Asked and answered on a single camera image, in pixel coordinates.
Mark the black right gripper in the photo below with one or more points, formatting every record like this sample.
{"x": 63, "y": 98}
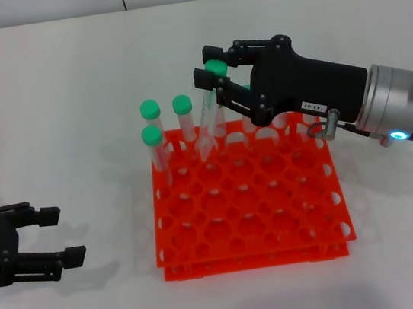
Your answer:
{"x": 304, "y": 83}

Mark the orange test tube rack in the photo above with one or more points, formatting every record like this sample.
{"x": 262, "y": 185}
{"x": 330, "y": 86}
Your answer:
{"x": 245, "y": 265}

